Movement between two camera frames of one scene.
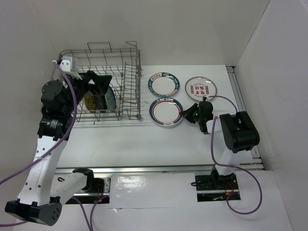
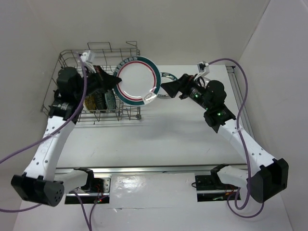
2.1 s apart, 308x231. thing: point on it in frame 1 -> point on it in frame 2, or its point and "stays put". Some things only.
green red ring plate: [166, 111] -> [141, 80]
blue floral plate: [110, 99] stays put
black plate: [102, 105] stays put
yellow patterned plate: [90, 103] stays put
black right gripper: [187, 114] -> [185, 83]
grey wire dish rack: [123, 66] stays put
